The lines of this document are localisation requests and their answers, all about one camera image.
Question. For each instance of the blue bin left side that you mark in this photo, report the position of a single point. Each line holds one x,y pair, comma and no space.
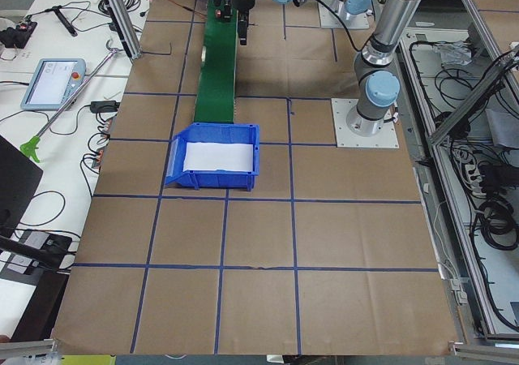
222,133

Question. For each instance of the green conveyor belt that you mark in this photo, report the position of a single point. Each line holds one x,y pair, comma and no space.
216,90

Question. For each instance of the green handled reacher tool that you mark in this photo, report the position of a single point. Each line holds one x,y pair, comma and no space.
29,149

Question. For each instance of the black power adapter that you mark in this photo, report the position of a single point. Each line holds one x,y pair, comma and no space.
109,106

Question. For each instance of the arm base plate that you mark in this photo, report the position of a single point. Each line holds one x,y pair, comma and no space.
352,131
352,12

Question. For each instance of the blue teach pendant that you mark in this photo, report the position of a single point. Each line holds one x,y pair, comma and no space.
53,82

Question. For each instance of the aluminium frame post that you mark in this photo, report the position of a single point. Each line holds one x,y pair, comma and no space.
124,28

